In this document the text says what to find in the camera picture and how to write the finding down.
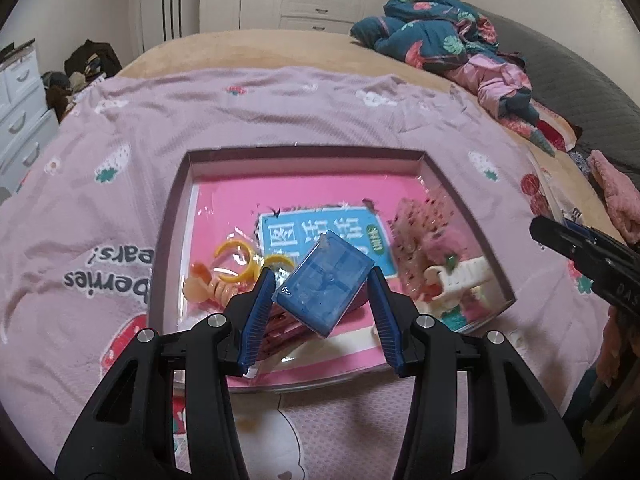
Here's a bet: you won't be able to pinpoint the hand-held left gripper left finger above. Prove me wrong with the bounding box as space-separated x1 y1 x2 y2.
55 267 278 480

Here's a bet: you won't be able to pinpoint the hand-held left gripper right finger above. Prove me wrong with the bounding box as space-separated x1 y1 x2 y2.
367 267 583 480

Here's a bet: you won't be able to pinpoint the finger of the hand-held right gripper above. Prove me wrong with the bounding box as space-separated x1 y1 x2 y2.
530 216 621 281

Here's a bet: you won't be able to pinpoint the blue plastic box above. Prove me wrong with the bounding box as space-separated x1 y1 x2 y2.
271 230 377 338

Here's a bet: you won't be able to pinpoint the white hair claw clip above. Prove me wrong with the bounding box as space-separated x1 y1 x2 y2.
422 255 493 321

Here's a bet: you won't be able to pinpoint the pink storage box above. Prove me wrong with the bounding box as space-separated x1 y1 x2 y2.
149 146 517 393

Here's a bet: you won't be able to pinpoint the pink fuzzy cloth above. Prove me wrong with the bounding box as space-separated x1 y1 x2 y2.
587 150 640 243

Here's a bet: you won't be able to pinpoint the yellow hair rings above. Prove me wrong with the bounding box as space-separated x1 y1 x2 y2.
212 239 297 282

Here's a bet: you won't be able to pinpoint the pink dotted bow hair clip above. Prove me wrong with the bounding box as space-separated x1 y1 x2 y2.
387 197 468 306

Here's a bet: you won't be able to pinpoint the red cloth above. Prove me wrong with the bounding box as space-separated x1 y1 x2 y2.
537 110 583 153

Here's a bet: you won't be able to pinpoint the grey quilted headboard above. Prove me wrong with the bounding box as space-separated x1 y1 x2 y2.
465 2 640 161

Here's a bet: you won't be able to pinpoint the pink garment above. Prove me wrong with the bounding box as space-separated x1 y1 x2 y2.
445 52 533 121

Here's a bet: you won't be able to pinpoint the pink printed blanket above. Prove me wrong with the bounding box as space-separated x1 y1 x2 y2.
0 65 616 480

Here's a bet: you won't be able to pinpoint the teal floral quilt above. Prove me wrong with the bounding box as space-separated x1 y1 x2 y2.
350 0 556 158

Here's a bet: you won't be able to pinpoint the tan bed sheet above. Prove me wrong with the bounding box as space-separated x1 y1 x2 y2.
117 30 601 191

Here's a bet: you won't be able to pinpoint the dark clothes pile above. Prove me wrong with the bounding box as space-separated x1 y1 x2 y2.
41 71 76 121

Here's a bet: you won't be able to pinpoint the white drawer cabinet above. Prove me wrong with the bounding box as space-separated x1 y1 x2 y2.
0 40 61 193

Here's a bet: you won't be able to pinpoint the orange spiral hair tie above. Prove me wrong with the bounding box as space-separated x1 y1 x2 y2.
182 261 246 307

